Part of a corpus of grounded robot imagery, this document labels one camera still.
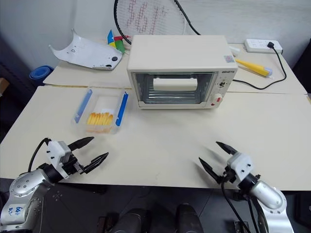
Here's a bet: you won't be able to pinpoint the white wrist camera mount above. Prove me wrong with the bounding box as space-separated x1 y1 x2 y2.
226 151 254 189
46 140 72 180

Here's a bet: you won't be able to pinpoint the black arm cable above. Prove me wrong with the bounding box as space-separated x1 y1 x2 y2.
27 137 52 173
220 176 262 233

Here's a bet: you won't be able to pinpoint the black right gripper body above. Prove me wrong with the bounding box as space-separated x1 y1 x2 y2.
218 165 240 186

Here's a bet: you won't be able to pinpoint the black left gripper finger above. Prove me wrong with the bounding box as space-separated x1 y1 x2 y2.
79 152 109 175
67 136 95 153

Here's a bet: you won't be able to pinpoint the white power strip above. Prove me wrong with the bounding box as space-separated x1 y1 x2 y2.
243 38 284 54

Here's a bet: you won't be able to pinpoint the cream oven door handle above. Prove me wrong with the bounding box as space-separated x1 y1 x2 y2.
153 77 198 92

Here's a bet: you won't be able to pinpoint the clear container with fries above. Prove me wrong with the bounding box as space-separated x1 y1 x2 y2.
70 83 130 136

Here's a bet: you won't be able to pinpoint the white curved plastic panel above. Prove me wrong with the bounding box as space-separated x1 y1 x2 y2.
49 29 123 71

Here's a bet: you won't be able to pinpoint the colourful paper pinwheel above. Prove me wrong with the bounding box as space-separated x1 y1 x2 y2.
106 29 131 56

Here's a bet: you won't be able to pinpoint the dark rounded shape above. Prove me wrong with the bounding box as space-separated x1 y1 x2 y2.
175 203 204 233
113 208 152 233

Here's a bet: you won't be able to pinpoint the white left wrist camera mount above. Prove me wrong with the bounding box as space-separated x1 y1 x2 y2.
46 140 72 180

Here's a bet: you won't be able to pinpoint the black badminton racket frame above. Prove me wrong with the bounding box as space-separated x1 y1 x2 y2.
174 0 202 35

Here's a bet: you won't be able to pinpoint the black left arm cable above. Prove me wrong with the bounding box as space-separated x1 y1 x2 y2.
27 137 52 173

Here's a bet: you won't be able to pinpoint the black plug and power cable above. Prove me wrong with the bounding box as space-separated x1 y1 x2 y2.
232 42 288 91

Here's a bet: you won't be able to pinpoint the badminton racket with red print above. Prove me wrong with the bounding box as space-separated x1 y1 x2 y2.
113 0 188 46

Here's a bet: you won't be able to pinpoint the cream toaster oven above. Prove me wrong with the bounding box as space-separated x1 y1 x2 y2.
126 34 239 111

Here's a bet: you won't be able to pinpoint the small white plastic object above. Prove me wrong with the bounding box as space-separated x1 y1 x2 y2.
228 44 242 58

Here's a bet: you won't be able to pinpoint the yellow french fries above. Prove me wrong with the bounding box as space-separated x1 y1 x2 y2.
86 112 115 134

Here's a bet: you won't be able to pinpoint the blue round ribbed container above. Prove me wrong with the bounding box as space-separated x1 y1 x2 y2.
29 65 54 80

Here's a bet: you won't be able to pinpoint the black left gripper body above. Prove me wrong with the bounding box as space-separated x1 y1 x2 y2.
62 152 85 176

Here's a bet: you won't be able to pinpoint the yellow cone-shaped toy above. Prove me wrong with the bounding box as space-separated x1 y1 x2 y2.
234 58 273 79

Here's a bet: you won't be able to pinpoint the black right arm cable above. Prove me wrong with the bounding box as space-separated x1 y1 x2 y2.
220 176 262 233

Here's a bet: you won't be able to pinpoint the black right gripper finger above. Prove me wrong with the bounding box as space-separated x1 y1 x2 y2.
215 141 238 156
198 157 224 184

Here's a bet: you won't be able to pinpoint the blue container clip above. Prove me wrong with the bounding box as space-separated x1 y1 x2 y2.
73 88 93 124
115 92 129 127

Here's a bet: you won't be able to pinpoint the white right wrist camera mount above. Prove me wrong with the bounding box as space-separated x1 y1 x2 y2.
226 151 254 189

